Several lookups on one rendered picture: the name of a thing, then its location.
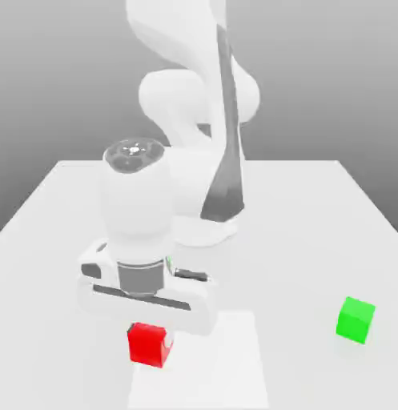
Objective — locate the small red cube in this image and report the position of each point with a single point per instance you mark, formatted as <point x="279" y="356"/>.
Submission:
<point x="145" y="346"/>

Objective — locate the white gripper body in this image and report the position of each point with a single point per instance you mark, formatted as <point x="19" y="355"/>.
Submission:
<point x="198" y="315"/>

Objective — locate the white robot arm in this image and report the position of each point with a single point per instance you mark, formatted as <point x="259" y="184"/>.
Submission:
<point x="137" y="198"/>

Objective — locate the small green cube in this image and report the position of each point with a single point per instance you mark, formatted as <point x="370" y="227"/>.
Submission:
<point x="354" y="318"/>

